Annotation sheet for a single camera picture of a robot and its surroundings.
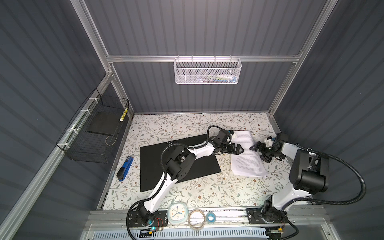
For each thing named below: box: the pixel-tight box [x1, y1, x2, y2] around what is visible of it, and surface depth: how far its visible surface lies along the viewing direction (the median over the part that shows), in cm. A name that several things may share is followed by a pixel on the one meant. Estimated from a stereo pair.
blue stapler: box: [116, 156, 134, 182], surface depth 90 cm
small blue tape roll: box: [205, 211, 217, 225], surface depth 76 cm
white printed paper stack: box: [231, 130, 268, 178], surface depth 92 cm
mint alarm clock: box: [167, 202, 189, 225], surface depth 74 cm
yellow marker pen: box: [119, 107, 128, 122], surface depth 83 cm
